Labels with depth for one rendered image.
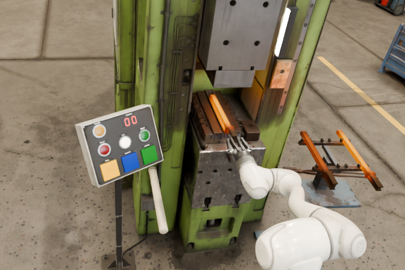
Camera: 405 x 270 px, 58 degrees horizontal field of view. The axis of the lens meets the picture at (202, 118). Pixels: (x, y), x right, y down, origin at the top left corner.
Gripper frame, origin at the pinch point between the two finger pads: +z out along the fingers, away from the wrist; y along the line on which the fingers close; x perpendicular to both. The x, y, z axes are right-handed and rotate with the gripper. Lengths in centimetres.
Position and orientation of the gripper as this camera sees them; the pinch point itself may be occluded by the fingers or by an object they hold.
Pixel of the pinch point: (231, 134)
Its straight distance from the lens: 190.5
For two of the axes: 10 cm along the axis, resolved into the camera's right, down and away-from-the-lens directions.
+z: -2.3, -6.0, 7.7
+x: 1.3, -8.0, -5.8
